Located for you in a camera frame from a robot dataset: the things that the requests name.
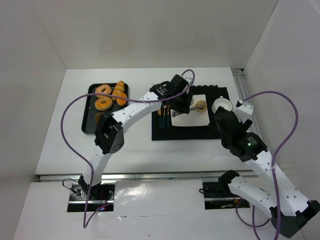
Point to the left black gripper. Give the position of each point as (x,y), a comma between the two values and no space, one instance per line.
(182,105)

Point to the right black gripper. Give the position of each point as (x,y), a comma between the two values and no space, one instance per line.
(223,118)

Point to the metal tongs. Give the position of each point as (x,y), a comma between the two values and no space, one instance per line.
(192,108)

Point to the small tan round bun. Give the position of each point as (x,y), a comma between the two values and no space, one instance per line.
(201,106)

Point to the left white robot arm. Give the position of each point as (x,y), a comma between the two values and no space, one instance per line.
(111,128)

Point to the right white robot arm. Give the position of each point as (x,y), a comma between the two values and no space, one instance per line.
(286,207)

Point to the long bread loaf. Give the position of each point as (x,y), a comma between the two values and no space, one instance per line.
(118,89)

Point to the brown chocolate bread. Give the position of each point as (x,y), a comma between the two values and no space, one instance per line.
(97,117)

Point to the white square plate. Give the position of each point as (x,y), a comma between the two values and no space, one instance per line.
(195,118)

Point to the black placemat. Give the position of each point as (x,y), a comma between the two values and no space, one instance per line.
(209,132)

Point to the white cup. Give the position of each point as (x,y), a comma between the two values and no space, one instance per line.
(223,103)

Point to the round orange bun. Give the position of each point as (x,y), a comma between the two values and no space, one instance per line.
(121,99)

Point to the lower glazed donut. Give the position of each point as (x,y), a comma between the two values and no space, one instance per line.
(103,103)

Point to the glazed donut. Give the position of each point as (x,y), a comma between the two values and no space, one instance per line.
(103,103)
(103,90)

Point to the upper glazed donut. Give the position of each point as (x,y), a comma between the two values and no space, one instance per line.
(103,90)

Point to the black baking tray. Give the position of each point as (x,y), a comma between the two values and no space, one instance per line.
(88,125)

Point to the gold spoon dark handle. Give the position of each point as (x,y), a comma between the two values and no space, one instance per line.
(163,125)

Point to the gold fork dark handle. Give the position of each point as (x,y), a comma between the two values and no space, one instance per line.
(168,119)

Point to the gold knife dark handle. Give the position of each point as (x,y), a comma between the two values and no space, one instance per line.
(160,121)

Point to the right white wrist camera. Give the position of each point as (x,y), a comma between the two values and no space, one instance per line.
(243,110)

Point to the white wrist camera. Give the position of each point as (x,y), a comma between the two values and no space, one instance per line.
(243,110)
(190,81)

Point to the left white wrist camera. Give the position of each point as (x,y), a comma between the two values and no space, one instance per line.
(190,81)

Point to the aluminium rail right side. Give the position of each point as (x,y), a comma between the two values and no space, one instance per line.
(243,93)

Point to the aluminium rail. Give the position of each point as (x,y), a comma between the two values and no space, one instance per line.
(140,176)
(243,93)

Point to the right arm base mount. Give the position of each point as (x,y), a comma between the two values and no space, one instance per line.
(218,197)

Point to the aluminium rail front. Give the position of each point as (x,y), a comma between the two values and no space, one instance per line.
(140,176)

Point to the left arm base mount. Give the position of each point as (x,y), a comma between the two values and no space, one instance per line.
(101,197)

